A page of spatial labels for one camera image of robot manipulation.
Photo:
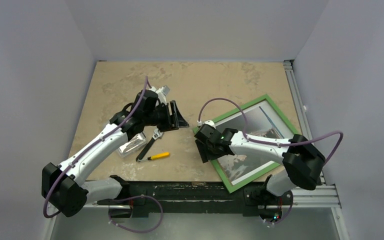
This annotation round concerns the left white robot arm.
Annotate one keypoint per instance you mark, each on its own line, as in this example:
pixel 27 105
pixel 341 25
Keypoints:
pixel 66 185

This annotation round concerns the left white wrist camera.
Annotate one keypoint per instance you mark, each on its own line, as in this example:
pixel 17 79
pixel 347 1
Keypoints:
pixel 162 93

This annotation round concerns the yellow handled screwdriver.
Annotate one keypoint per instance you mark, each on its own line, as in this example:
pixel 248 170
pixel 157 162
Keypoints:
pixel 155 157

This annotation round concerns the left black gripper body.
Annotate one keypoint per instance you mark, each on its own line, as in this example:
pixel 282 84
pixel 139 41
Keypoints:
pixel 162 118

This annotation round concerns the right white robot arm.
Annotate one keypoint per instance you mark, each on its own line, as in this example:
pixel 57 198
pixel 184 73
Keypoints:
pixel 301 160

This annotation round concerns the black adjustable wrench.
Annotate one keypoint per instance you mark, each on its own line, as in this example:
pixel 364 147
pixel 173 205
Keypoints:
pixel 157 134

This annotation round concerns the clear plastic organizer box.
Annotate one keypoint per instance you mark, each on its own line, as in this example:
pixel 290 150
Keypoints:
pixel 132 146

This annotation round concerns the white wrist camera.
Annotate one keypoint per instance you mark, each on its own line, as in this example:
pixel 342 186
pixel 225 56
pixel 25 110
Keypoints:
pixel 162 93
pixel 209 123

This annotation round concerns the landscape photo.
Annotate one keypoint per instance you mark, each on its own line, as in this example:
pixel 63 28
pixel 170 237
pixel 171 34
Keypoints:
pixel 237 171

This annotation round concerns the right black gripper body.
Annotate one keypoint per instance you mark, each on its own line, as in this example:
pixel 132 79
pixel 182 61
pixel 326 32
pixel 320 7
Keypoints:
pixel 204 145

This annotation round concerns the front aluminium rail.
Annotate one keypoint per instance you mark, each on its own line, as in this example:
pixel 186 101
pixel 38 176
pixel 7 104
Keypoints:
pixel 318 195

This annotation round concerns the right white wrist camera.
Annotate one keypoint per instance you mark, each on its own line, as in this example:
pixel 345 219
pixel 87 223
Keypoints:
pixel 209 123

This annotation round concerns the green picture frame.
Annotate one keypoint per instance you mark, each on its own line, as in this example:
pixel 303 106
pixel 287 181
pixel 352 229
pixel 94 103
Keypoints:
pixel 237 119

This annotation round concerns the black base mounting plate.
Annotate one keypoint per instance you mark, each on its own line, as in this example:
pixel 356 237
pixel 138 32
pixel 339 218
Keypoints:
pixel 153 206

